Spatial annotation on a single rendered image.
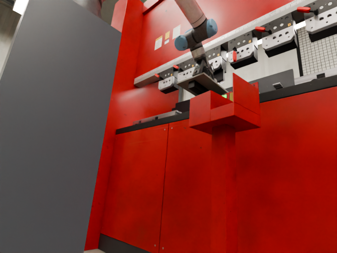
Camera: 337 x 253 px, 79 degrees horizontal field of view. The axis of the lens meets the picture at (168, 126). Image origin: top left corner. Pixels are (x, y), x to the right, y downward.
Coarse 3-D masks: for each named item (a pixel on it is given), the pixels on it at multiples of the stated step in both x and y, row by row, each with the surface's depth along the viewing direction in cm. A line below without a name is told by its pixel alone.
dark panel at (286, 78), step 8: (280, 72) 155; (288, 72) 151; (256, 80) 167; (264, 80) 162; (272, 80) 158; (280, 80) 154; (288, 80) 150; (232, 88) 180; (264, 88) 160; (272, 88) 156; (176, 104) 224; (184, 104) 215
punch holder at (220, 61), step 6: (216, 48) 133; (222, 48) 132; (210, 54) 135; (216, 54) 132; (222, 54) 131; (210, 60) 133; (216, 60) 130; (222, 60) 131; (216, 66) 128; (222, 66) 129
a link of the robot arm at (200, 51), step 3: (198, 48) 114; (201, 48) 114; (192, 51) 116; (195, 51) 115; (198, 51) 114; (201, 51) 114; (204, 51) 116; (192, 54) 117; (195, 54) 115; (198, 54) 115; (201, 54) 115; (204, 54) 116; (195, 57) 116
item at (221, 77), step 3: (222, 69) 129; (216, 72) 132; (219, 72) 130; (222, 72) 128; (216, 75) 131; (219, 75) 129; (222, 75) 128; (216, 78) 130; (219, 78) 129; (222, 78) 127; (219, 81) 129; (222, 81) 128; (219, 84) 129
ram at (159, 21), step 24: (168, 0) 189; (216, 0) 145; (240, 0) 130; (264, 0) 118; (288, 0) 108; (312, 0) 99; (144, 24) 208; (168, 24) 178; (240, 24) 125; (144, 48) 195; (168, 48) 169; (144, 72) 184
